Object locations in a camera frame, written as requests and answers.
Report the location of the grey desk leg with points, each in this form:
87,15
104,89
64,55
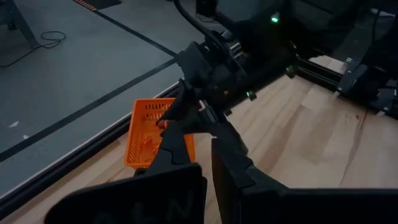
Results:
18,18

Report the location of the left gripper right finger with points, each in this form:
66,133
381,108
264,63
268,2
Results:
236,186

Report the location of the black hazard-striped floor mat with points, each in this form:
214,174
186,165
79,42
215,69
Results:
93,3

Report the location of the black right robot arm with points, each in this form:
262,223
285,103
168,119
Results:
311,25

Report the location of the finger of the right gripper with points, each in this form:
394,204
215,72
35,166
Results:
183,105
214,124

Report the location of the orange plastic mesh basket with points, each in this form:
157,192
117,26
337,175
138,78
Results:
140,130

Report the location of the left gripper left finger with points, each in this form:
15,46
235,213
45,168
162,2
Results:
140,202

